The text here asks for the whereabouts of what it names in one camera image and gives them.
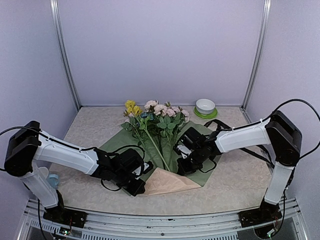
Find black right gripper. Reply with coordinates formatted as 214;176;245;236
177;146;206;175

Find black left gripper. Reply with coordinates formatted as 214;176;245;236
113;169;146;198

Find green pink wrapping paper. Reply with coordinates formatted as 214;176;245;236
99;128;220;196

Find pink rose stem bunch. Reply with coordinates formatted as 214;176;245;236
162;101;190;172

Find yellow fake flower stem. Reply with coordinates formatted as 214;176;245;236
123;100;170;170

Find black printed ribbon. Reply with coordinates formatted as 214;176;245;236
203;119;275;169

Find blue fake flower stem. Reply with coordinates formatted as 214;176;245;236
140;112;154;120

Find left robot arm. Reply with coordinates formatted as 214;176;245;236
1;121;153;223

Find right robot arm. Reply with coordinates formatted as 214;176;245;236
173;110;302;222

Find green plate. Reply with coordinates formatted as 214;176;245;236
194;107;218;119

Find white ceramic bowl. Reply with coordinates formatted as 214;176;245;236
195;98;216;115

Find white paper cup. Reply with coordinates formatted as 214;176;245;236
39;166;49;179

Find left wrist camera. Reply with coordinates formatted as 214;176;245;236
132;161;154;179

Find aluminium front rail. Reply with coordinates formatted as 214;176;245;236
17;198;308;240

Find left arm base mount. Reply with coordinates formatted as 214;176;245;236
43;206;88;228

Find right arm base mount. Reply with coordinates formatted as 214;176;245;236
238;203;283;228

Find aluminium frame post right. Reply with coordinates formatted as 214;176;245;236
241;0;272;112

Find aluminium frame post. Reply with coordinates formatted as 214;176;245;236
50;0;82;111
241;0;272;112

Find aluminium frame post left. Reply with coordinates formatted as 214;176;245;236
50;0;82;111

